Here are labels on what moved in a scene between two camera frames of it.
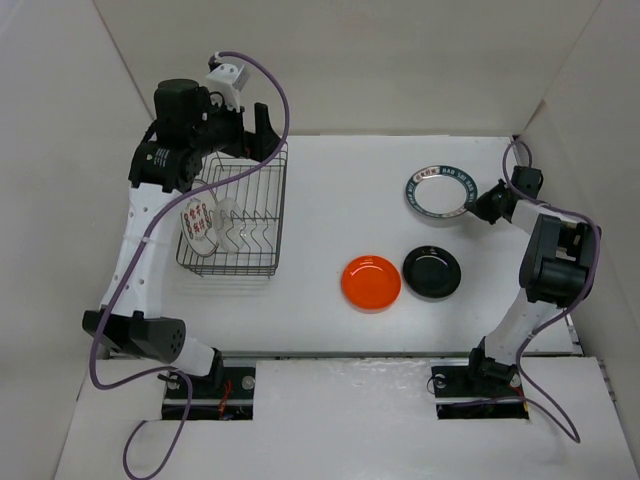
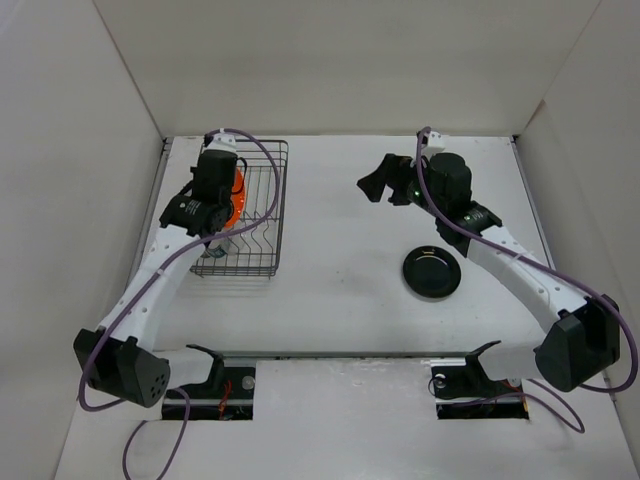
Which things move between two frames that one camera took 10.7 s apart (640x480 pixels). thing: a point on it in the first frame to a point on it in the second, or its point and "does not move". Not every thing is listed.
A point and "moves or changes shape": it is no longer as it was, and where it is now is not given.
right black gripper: [480, 206] to [373, 184]
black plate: [431, 271] does not move
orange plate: [371, 284] to [238, 196]
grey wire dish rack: [232, 223] does not move
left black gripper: [256, 145] to [194, 170]
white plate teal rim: [440, 191] moves or changes shape
